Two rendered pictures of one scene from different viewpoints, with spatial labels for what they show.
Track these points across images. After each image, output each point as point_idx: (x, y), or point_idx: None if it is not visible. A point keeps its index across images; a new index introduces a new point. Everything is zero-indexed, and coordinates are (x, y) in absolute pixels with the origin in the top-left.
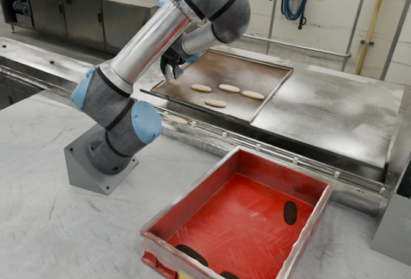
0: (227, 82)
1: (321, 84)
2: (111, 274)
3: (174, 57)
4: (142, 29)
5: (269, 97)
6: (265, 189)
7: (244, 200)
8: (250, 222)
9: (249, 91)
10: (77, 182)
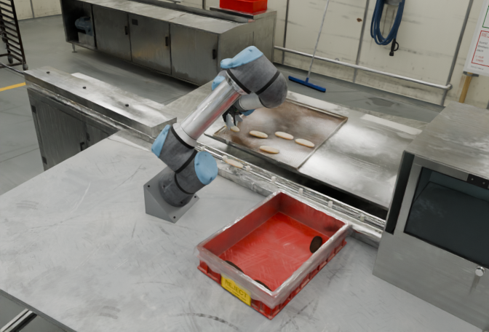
0: (284, 129)
1: (371, 134)
2: (175, 275)
3: (233, 109)
4: (205, 100)
5: (319, 145)
6: (300, 226)
7: (281, 233)
8: (281, 249)
9: (302, 139)
10: (151, 211)
